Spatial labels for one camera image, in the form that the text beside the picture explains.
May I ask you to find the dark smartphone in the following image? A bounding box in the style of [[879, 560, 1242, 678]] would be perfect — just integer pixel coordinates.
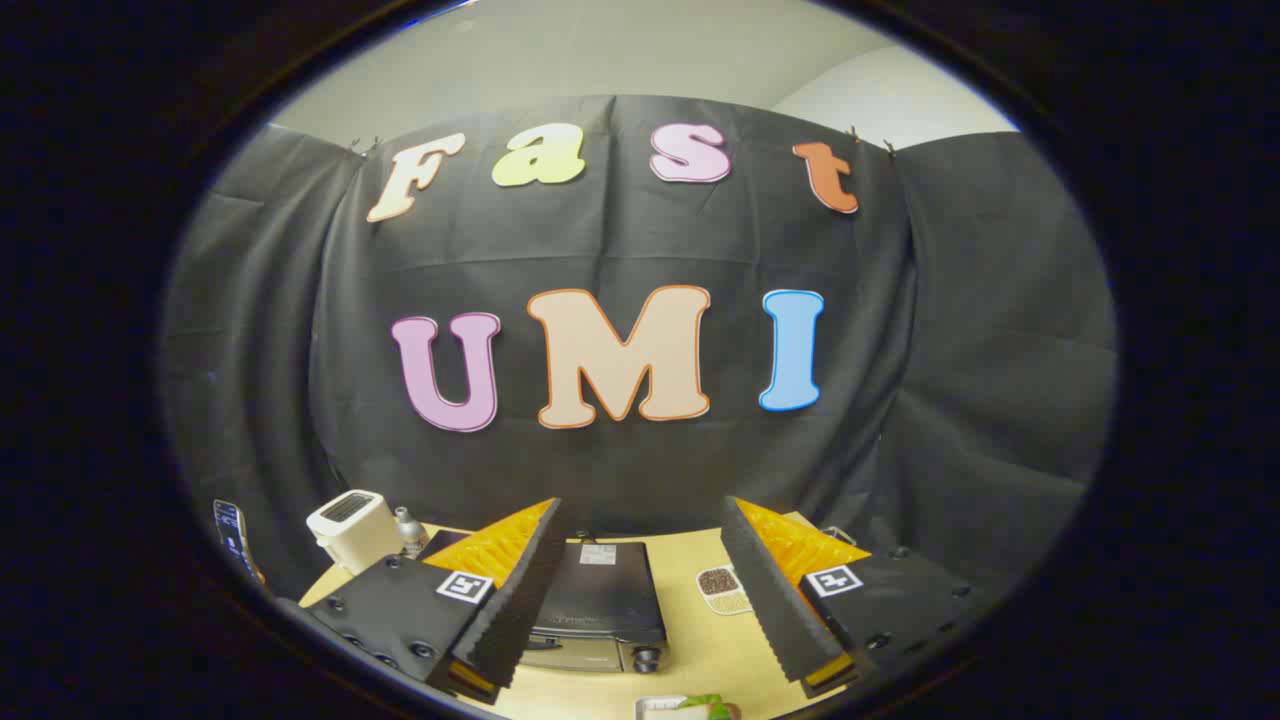
[[213, 500, 263, 581]]

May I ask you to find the white divided plate of beans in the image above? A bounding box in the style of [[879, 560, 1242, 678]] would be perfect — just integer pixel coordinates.
[[696, 563, 753, 616]]

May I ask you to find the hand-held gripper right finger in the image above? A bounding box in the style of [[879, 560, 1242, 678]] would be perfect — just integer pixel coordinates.
[[719, 496, 989, 700]]

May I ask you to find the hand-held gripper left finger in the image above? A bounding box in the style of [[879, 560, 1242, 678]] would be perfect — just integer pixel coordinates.
[[298, 497, 574, 705]]

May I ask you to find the black toaster oven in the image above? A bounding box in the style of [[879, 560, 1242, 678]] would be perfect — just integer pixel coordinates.
[[525, 540, 669, 674]]

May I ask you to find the black backdrop cloth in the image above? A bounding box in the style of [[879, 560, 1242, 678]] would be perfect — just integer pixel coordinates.
[[160, 95, 1119, 601]]

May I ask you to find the white pop-up toaster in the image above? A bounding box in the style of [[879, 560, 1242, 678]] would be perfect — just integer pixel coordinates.
[[306, 490, 406, 576]]

